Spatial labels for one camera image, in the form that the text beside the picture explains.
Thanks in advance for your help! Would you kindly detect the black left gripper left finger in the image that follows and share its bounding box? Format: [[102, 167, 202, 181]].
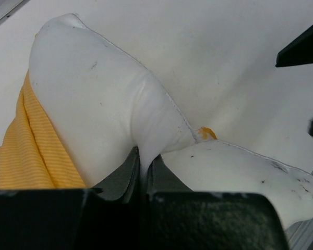
[[0, 147, 140, 249]]

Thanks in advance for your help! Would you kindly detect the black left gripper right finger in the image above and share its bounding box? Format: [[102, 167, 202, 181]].
[[145, 156, 288, 249]]

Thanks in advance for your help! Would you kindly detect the yellow Mickey Mouse pillowcase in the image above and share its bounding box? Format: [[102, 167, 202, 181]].
[[0, 77, 86, 190]]

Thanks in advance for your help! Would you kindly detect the white pillow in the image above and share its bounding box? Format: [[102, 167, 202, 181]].
[[29, 14, 313, 228]]

